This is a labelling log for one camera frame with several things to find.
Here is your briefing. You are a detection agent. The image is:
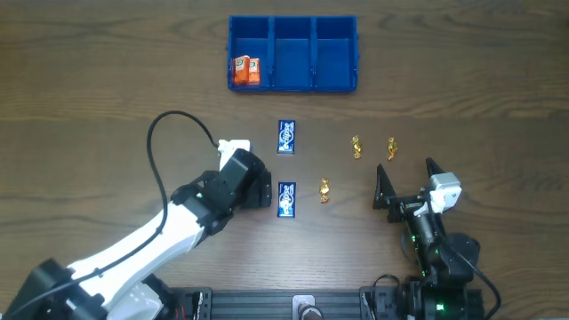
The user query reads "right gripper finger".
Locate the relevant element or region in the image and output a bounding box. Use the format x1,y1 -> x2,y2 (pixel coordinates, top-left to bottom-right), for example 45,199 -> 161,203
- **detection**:
372,164 -> 397,211
425,156 -> 446,180

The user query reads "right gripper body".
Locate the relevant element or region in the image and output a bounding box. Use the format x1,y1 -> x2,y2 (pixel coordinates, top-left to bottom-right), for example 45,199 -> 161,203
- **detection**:
386,192 -> 429,224

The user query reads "blue candy pack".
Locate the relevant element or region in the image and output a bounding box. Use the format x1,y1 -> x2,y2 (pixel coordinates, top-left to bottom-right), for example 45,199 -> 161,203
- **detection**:
276,180 -> 297,220
276,119 -> 297,156

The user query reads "orange candy box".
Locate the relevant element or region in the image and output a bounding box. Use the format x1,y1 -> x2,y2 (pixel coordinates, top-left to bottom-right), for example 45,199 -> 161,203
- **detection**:
247,57 -> 261,85
232,54 -> 252,86

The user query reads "blue tray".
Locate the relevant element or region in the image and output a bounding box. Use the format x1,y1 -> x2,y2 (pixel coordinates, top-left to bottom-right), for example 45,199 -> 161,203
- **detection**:
227,15 -> 359,93

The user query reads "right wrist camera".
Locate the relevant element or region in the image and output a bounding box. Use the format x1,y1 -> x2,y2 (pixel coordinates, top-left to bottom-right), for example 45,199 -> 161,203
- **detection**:
413,172 -> 463,218

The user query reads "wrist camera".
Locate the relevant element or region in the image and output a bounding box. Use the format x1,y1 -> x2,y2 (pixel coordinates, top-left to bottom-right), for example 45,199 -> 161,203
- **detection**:
216,139 -> 252,172
413,172 -> 463,218

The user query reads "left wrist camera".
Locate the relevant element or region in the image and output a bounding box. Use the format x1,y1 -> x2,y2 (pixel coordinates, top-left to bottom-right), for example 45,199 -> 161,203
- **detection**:
216,139 -> 252,172

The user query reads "mounting rail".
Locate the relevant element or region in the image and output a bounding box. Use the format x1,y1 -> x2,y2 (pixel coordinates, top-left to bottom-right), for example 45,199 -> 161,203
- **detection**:
171,286 -> 485,320

